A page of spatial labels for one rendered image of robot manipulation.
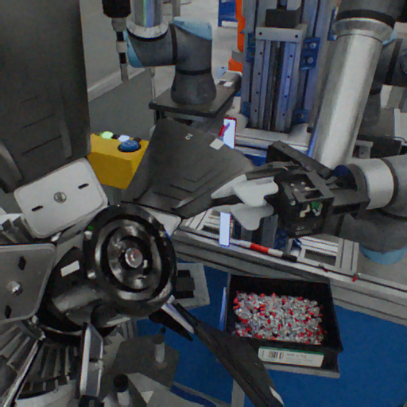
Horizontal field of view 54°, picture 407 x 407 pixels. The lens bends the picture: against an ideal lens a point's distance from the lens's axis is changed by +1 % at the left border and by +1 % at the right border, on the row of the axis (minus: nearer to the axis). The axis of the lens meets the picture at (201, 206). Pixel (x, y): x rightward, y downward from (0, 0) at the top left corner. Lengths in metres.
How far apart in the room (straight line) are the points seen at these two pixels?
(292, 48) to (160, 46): 0.38
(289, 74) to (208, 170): 0.71
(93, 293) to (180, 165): 0.30
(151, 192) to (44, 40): 0.23
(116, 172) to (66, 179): 0.48
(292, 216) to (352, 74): 0.28
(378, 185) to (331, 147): 0.13
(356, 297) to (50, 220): 0.70
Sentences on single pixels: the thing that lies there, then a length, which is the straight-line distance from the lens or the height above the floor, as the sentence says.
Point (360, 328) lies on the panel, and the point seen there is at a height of 0.71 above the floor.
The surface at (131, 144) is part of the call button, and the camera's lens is 0.94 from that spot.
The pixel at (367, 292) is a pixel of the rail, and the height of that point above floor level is 0.85.
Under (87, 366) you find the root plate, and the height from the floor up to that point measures 1.17.
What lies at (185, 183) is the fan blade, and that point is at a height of 1.19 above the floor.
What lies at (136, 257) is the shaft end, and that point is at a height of 1.22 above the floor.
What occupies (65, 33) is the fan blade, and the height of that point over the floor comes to 1.39.
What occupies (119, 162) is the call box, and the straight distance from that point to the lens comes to 0.92.
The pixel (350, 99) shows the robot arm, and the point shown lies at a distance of 0.72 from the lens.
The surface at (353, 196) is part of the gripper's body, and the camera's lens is 0.59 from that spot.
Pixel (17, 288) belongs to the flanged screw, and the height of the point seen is 1.23.
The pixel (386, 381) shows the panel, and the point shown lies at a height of 0.55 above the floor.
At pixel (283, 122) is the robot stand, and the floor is 0.98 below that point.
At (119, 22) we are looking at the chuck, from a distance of 0.41.
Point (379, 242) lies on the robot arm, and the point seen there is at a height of 1.07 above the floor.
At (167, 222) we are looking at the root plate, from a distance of 0.52.
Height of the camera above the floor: 1.50
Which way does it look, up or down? 36 degrees down
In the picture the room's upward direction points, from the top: straight up
